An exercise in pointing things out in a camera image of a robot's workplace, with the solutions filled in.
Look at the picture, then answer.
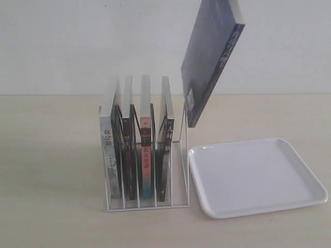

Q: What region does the blue moon cover book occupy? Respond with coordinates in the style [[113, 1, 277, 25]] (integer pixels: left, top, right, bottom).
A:
[[181, 0, 245, 128]]

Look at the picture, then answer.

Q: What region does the white plastic tray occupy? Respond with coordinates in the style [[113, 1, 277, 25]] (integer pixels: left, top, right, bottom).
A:
[[189, 138, 328, 219]]

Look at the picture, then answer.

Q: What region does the red teal spine book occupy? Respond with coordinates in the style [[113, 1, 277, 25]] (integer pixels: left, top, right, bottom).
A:
[[140, 75, 152, 199]]

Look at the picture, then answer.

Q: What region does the white wire book rack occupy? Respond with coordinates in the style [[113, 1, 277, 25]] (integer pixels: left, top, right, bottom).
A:
[[102, 114, 190, 212]]

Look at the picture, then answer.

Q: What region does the black spine book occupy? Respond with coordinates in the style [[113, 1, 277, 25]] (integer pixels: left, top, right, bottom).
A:
[[156, 76, 174, 202]]

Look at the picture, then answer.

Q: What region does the dark red spine book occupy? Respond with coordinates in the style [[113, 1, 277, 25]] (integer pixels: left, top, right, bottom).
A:
[[122, 75, 137, 200]]

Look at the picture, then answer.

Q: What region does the grey white spine book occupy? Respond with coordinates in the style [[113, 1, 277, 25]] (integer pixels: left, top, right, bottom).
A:
[[99, 76, 122, 199]]

